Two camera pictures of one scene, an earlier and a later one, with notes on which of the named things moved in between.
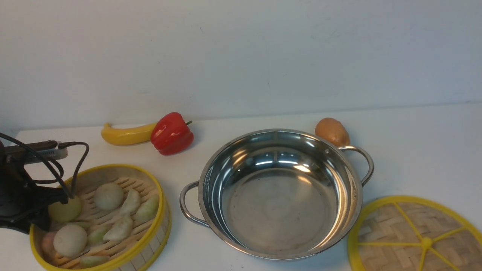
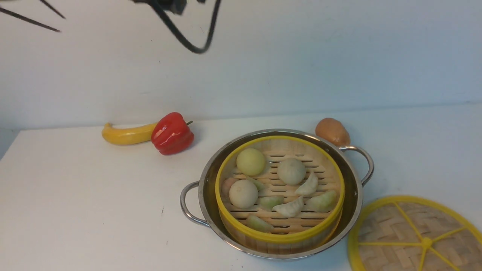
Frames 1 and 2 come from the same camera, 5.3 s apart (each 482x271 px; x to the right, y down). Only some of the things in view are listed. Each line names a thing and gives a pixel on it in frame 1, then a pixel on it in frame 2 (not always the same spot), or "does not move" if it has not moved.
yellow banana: (119, 136) does not move
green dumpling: (148, 209) → (323, 202)
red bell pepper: (170, 135) does not move
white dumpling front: (122, 229) → (291, 209)
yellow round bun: (65, 213) → (250, 161)
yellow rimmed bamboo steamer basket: (118, 218) → (279, 194)
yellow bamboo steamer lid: (407, 233) does not move
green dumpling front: (91, 261) → (257, 222)
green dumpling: (95, 237) → (267, 203)
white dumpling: (132, 203) → (309, 187)
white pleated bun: (109, 195) → (292, 171)
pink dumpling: (48, 242) → (225, 186)
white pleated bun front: (70, 240) → (243, 194)
